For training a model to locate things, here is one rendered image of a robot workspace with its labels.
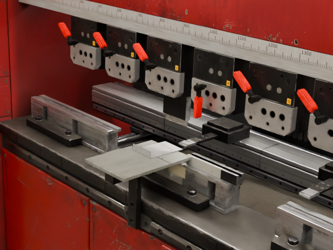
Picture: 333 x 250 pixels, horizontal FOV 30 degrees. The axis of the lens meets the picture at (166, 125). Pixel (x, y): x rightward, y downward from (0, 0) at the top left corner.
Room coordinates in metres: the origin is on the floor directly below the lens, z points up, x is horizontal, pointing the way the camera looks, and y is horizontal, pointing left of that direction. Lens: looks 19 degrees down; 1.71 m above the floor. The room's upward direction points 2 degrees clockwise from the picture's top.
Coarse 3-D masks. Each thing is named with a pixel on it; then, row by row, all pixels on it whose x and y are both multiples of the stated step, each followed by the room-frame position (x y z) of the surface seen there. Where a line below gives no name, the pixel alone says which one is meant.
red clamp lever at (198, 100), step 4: (200, 84) 1.65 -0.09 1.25; (204, 84) 1.67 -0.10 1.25; (196, 88) 1.64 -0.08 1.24; (200, 88) 1.64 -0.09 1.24; (204, 88) 1.65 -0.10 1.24; (196, 92) 1.65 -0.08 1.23; (200, 92) 1.65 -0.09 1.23; (196, 96) 1.65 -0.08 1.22; (200, 96) 1.65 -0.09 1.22; (196, 100) 1.64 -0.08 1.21; (200, 100) 1.65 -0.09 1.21; (196, 104) 1.64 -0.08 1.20; (200, 104) 1.65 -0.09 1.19; (196, 108) 1.64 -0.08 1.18; (200, 108) 1.65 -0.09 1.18; (196, 112) 1.64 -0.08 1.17; (200, 112) 1.65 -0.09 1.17; (196, 116) 1.64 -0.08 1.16; (200, 116) 1.65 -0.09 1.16
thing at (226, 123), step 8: (216, 120) 1.99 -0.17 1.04; (224, 120) 1.99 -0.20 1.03; (232, 120) 1.99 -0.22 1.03; (208, 128) 1.95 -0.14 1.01; (216, 128) 1.93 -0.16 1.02; (224, 128) 1.92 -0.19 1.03; (232, 128) 1.92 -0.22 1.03; (240, 128) 1.94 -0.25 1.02; (248, 128) 1.96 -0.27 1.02; (200, 136) 1.90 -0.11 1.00; (208, 136) 1.90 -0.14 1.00; (216, 136) 1.91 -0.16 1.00; (224, 136) 1.90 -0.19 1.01; (232, 136) 1.90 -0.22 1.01; (240, 136) 1.93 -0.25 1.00; (248, 136) 1.96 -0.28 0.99; (184, 144) 1.82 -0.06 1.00; (192, 144) 1.84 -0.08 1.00
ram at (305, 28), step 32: (32, 0) 2.33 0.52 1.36; (96, 0) 2.04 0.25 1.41; (128, 0) 1.92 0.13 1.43; (160, 0) 1.82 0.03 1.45; (192, 0) 1.73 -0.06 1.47; (224, 0) 1.64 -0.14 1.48; (256, 0) 1.57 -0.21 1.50; (288, 0) 1.50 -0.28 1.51; (320, 0) 1.43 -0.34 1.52; (160, 32) 1.82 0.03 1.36; (256, 32) 1.56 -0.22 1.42; (288, 32) 1.49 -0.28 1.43; (320, 32) 1.43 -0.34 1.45; (288, 64) 1.48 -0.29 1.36
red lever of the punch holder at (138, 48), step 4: (136, 44) 1.84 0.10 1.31; (136, 48) 1.83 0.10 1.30; (140, 48) 1.83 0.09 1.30; (136, 52) 1.83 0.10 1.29; (140, 52) 1.82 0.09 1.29; (144, 52) 1.83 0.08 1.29; (140, 56) 1.82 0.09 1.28; (144, 56) 1.81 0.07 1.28; (144, 60) 1.81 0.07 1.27; (148, 64) 1.79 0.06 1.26; (152, 64) 1.80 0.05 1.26; (156, 64) 1.82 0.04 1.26; (148, 68) 1.79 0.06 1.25; (152, 68) 1.80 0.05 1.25
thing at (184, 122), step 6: (168, 96) 1.83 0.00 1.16; (168, 102) 1.82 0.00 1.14; (174, 102) 1.81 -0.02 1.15; (180, 102) 1.79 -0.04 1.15; (186, 102) 1.77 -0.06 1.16; (168, 108) 1.82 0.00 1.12; (174, 108) 1.80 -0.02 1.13; (180, 108) 1.79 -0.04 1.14; (186, 108) 1.77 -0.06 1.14; (168, 114) 1.82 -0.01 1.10; (174, 114) 1.80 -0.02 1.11; (180, 114) 1.79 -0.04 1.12; (186, 114) 1.77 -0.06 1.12; (174, 120) 1.82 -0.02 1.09; (180, 120) 1.80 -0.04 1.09; (186, 120) 1.77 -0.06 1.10; (186, 126) 1.78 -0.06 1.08
